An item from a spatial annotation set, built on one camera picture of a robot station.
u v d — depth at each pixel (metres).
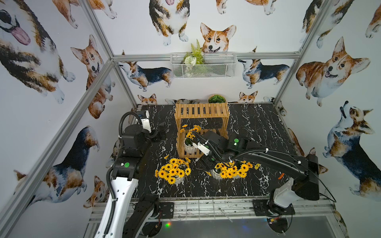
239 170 0.72
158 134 0.62
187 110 0.81
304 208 0.75
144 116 0.56
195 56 0.82
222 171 0.75
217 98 1.09
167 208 0.73
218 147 0.52
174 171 0.70
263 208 0.73
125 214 0.41
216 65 0.92
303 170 0.42
